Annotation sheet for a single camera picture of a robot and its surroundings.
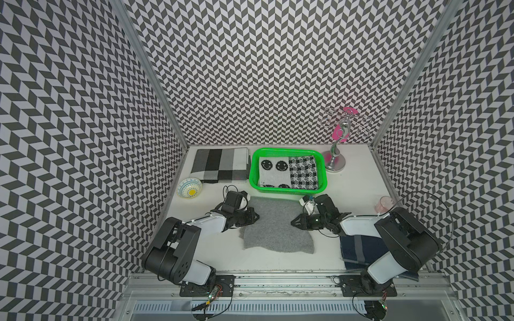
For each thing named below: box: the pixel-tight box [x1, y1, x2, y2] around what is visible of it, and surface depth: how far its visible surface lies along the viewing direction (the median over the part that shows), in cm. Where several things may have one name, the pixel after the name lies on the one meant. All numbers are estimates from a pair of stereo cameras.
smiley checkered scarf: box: [258, 155, 319, 190], surface depth 101 cm
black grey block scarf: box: [190, 147, 251, 184], surface depth 111 cm
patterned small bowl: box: [176, 177, 203, 200], surface depth 98 cm
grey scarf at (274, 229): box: [238, 195, 315, 255], surface depth 84 cm
